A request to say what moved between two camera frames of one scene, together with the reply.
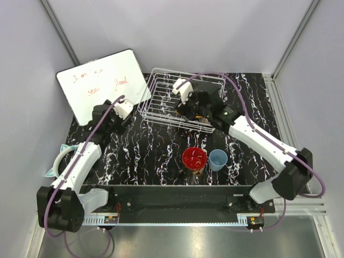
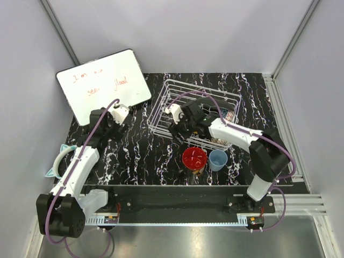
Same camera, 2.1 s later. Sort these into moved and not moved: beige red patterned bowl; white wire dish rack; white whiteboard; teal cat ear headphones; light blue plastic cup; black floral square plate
Moved: beige red patterned bowl; white wire dish rack; black floral square plate
Not moved: light blue plastic cup; white whiteboard; teal cat ear headphones
